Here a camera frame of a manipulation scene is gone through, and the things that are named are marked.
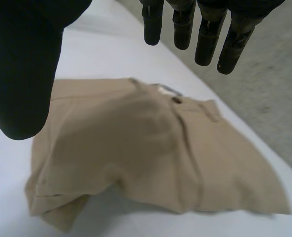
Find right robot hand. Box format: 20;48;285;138
0;0;287;141

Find beige shorts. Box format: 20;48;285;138
23;77;292;233

